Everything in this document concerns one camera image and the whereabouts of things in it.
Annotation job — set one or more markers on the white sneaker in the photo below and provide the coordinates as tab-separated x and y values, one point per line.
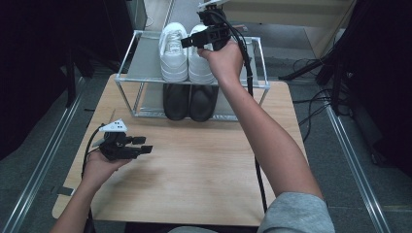
173	61
199	68

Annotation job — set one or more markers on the wooden cabinet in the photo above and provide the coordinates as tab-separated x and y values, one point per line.
291	13

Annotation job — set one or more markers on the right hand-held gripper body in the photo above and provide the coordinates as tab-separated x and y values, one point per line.
218	32

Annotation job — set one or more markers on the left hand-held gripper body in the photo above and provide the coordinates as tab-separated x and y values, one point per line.
115	149

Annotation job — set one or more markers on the black slipper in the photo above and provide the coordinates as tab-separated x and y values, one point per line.
176	103
204	105

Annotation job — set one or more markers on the black stand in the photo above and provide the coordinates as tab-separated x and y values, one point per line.
336	84
69	81

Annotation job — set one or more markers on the metal floor rail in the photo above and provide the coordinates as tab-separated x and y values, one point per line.
358	168
38	168

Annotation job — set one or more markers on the person's right hand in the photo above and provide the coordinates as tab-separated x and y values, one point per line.
226	64

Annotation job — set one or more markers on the metal shoe rack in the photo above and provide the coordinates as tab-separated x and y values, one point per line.
145	61

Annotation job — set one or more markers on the grey tape piece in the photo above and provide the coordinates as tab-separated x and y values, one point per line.
63	191

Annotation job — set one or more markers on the person's left hand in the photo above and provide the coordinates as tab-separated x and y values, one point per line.
97	170

